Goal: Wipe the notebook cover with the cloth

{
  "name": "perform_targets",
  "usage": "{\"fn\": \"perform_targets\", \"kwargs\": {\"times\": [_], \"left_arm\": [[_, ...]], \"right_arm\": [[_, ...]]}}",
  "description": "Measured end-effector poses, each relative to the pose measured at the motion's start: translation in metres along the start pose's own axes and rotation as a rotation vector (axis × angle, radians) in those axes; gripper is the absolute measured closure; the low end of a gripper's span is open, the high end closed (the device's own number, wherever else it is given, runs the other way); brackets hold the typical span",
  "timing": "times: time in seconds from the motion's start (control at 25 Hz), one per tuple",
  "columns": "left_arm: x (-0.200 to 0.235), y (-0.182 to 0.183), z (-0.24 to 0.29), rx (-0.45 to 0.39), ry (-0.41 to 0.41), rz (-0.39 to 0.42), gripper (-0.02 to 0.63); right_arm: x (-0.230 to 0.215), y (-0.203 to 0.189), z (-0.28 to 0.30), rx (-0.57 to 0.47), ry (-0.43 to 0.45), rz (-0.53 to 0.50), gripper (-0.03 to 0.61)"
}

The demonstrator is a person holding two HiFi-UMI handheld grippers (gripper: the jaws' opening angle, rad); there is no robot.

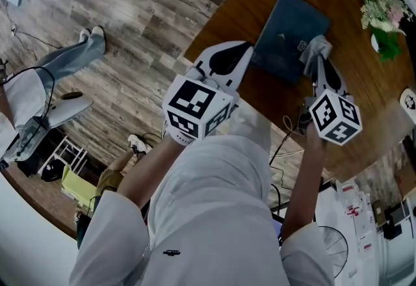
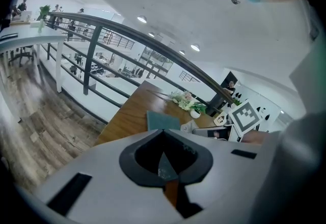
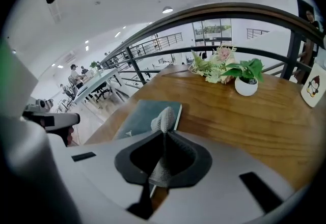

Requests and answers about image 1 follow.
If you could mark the white face-print plant pot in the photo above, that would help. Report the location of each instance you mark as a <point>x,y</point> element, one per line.
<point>409,101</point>

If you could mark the black oval device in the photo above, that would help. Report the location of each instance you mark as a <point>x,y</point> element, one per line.
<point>72,96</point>

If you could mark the dark blue book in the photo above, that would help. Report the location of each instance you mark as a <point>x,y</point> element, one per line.
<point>286,28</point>

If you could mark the black standing fan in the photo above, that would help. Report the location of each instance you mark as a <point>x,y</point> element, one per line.
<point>334,245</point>

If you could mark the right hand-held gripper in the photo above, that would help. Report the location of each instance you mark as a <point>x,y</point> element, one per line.
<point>338,119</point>

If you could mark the grey cleaning cloth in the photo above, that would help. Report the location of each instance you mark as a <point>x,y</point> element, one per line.
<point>317,47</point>

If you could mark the white metal rack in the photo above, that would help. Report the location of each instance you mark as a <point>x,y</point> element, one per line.
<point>52,154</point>

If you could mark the person's white shirt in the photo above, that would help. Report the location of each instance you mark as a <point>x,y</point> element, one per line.
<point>211,213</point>

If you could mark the yellow-green bag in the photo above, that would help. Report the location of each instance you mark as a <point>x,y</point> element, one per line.
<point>76,184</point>

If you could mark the white red-label package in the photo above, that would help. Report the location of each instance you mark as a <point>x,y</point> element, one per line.
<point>354,213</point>

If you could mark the left hand-held gripper camera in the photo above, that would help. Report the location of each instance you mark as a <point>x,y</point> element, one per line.
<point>198,75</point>

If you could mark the white oval stool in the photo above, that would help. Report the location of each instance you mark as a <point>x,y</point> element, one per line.
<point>71,110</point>

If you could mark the black bag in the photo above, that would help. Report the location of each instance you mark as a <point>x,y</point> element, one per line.
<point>52,171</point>

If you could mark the person's right forearm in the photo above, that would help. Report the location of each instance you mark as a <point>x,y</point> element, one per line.
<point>302,180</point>

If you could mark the person's left forearm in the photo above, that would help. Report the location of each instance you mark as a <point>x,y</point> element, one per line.
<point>146,171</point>

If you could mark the artificial flower bouquet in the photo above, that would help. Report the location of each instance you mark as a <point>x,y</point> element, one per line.
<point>377,2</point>

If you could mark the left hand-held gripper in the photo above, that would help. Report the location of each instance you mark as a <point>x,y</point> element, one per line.
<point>203,58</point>

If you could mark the green plant in white pot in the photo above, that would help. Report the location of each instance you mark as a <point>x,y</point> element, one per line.
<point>388,45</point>

